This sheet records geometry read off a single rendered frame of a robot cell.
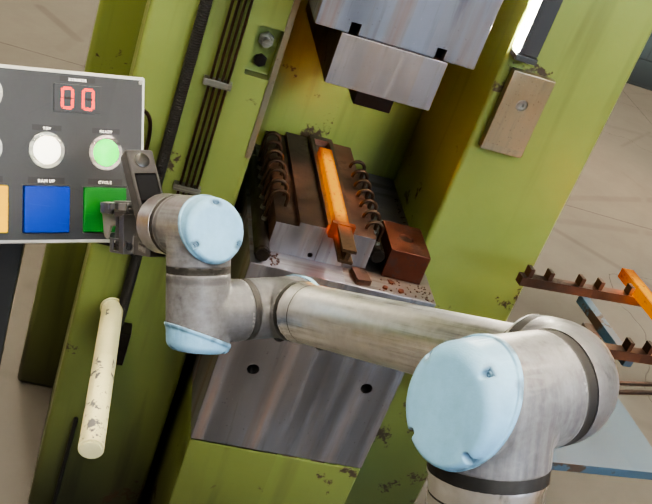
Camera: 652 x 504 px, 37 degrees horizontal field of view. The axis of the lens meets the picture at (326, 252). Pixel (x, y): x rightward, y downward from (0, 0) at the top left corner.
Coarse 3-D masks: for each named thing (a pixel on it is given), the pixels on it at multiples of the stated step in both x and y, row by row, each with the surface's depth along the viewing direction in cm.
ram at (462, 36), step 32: (320, 0) 166; (352, 0) 165; (384, 0) 166; (416, 0) 166; (448, 0) 167; (480, 0) 167; (384, 32) 169; (416, 32) 169; (448, 32) 170; (480, 32) 170
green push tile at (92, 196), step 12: (84, 192) 161; (96, 192) 162; (108, 192) 163; (120, 192) 164; (84, 204) 161; (96, 204) 162; (84, 216) 161; (96, 216) 162; (84, 228) 161; (96, 228) 162
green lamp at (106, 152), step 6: (96, 144) 161; (102, 144) 162; (108, 144) 162; (114, 144) 163; (96, 150) 161; (102, 150) 162; (108, 150) 162; (114, 150) 163; (96, 156) 161; (102, 156) 162; (108, 156) 163; (114, 156) 163; (102, 162) 162; (108, 162) 163; (114, 162) 163
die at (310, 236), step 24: (288, 144) 216; (312, 144) 218; (336, 144) 225; (288, 168) 208; (312, 168) 209; (336, 168) 211; (288, 192) 198; (312, 192) 199; (288, 216) 189; (312, 216) 190; (360, 216) 196; (288, 240) 188; (312, 240) 189; (360, 240) 190; (336, 264) 192; (360, 264) 192
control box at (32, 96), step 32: (0, 64) 152; (0, 96) 152; (32, 96) 155; (64, 96) 158; (96, 96) 161; (128, 96) 164; (0, 128) 152; (32, 128) 155; (64, 128) 158; (96, 128) 161; (128, 128) 165; (0, 160) 153; (32, 160) 156; (64, 160) 159; (128, 192) 166
